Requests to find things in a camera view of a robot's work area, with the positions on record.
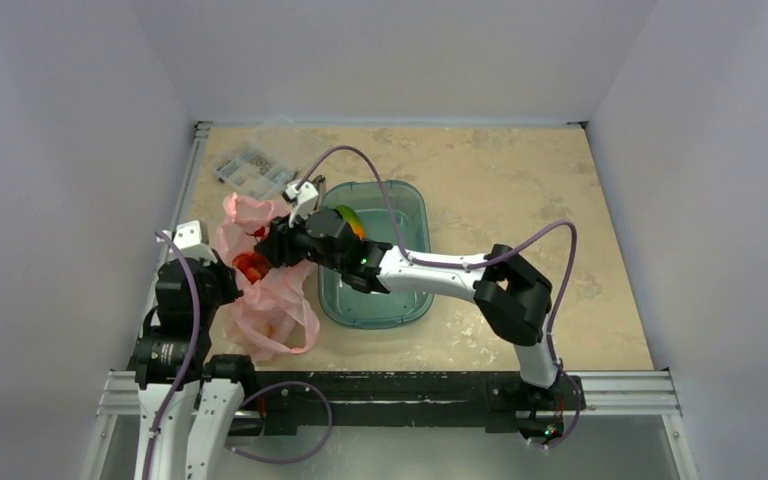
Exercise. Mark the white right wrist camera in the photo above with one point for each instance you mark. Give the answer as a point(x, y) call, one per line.
point(302, 196)

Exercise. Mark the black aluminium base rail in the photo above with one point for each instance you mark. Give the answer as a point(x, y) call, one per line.
point(495, 401)

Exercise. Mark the pink plastic bag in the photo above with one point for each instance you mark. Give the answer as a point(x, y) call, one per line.
point(272, 317)

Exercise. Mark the clear plastic screw organizer box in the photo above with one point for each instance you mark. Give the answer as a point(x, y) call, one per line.
point(261, 163)

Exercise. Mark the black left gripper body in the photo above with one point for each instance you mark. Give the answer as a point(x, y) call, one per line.
point(221, 289)

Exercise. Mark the aluminium frame rail left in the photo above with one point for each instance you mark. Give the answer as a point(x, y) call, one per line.
point(172, 161)

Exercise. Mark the red fake strawberry bunch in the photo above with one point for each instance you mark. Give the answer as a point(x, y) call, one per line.
point(249, 262)

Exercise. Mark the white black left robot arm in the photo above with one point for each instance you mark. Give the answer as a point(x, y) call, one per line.
point(187, 399)

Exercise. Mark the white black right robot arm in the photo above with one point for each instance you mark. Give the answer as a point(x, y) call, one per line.
point(513, 297)

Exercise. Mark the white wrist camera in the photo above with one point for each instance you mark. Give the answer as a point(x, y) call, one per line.
point(191, 239)
point(302, 196)

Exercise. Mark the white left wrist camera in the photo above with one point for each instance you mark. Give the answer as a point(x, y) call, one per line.
point(191, 239)

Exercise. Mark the green orange fake mango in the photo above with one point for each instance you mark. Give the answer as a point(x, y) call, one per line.
point(351, 217)

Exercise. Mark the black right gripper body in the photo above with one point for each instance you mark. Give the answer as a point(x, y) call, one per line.
point(279, 240)

